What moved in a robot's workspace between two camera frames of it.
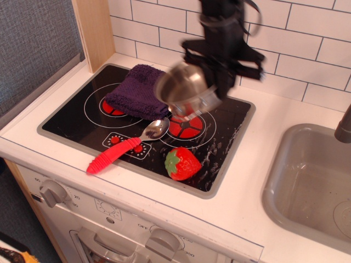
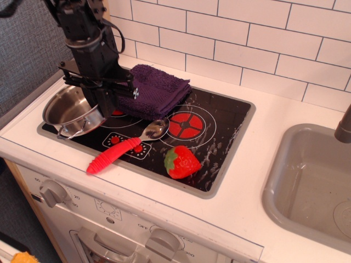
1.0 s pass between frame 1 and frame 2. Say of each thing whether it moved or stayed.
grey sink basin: stayed
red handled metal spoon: stayed
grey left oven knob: stayed
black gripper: moved
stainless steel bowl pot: moved
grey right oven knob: stayed
